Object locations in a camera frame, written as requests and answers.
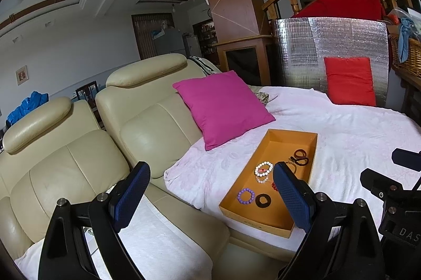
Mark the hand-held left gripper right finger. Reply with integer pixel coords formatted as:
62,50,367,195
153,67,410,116
272,162,385,280

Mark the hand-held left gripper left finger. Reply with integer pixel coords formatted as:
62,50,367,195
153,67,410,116
38,162,151,280

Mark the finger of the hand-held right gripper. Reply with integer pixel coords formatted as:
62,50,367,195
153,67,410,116
360,168,407,200
391,148,421,173

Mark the white bead bracelet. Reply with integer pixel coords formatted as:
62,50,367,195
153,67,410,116
254,162,274,178

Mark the orange tray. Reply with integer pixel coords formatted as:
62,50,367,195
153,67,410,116
219,129,319,239

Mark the white towel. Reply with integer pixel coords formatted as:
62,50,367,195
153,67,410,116
15,194,231,280

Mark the white embossed blanket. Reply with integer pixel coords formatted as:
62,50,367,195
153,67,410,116
163,86,421,234

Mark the dark wooden furniture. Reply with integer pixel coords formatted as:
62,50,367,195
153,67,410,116
390,68,421,118

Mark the beige leather sofa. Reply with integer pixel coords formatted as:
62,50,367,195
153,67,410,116
0,53,297,267

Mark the red cushion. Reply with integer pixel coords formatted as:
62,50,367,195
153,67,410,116
323,57,377,107

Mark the wicker basket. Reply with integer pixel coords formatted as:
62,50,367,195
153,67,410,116
388,33,421,78

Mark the patterned cushion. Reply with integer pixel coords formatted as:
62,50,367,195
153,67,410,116
248,86,280,106

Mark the pink cushion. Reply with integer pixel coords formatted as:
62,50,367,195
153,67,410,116
173,70,276,152

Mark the blue cloth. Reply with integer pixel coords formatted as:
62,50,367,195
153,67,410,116
396,17,421,62

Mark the blue plastic bag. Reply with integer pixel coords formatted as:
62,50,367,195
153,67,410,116
7,91,50,127

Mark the wooden cabinet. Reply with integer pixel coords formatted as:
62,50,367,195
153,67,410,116
212,35,273,86

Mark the silver foil insulation panel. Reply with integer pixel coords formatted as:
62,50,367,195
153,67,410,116
271,17,389,108

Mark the striped cloth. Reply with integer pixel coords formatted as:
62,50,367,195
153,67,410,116
187,56,224,77

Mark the wooden lattice door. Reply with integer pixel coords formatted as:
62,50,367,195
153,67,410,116
132,13,175,60

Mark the grey refrigerator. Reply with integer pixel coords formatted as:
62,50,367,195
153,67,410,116
153,28,201,58

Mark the red cloth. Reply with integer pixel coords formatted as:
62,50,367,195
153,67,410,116
291,0,389,21

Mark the shelf with bottles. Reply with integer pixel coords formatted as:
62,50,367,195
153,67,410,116
192,22,218,57

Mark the black flat ring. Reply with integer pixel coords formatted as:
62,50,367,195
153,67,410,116
255,193,272,209

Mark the purple bead bracelet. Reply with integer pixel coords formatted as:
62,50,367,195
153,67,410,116
237,188,255,204

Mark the framed wall picture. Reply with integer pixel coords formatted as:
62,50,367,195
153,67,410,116
15,66,28,85

